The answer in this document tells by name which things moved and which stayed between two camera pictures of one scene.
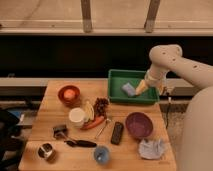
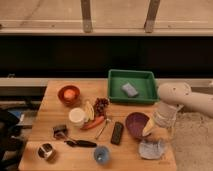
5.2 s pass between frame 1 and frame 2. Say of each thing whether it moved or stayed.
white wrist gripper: moved
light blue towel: stayed
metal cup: stayed
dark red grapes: stayed
